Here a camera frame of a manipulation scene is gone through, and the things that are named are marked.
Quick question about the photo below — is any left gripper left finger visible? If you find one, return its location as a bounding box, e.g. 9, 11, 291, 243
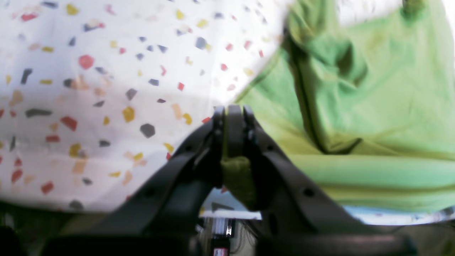
87, 106, 225, 236

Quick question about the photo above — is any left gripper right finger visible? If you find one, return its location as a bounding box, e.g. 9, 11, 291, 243
243, 106, 381, 236

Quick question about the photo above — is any green t-shirt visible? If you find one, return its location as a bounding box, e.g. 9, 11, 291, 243
236, 0, 454, 211

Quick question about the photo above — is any terrazzo patterned tablecloth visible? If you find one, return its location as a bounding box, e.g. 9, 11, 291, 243
1, 0, 454, 225

